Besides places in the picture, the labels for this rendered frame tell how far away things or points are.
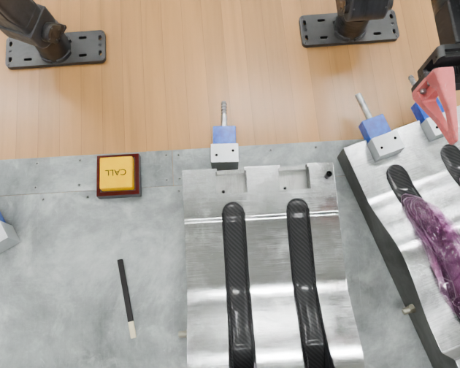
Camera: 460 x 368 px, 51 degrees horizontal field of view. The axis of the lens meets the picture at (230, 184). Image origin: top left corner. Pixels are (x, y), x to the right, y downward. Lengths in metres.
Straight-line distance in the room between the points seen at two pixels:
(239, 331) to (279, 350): 0.07
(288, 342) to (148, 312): 0.27
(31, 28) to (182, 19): 0.31
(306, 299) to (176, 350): 0.25
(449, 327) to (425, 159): 0.29
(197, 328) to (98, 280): 0.23
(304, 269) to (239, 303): 0.12
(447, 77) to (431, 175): 0.40
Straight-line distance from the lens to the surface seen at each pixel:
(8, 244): 0.96
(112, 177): 0.91
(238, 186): 0.86
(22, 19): 0.92
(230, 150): 0.89
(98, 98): 1.02
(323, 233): 0.83
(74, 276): 0.94
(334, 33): 1.06
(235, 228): 0.82
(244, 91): 0.99
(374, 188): 0.90
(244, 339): 0.78
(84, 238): 0.94
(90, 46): 1.07
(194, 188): 0.83
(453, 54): 0.59
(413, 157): 0.94
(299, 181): 0.87
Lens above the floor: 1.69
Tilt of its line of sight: 75 degrees down
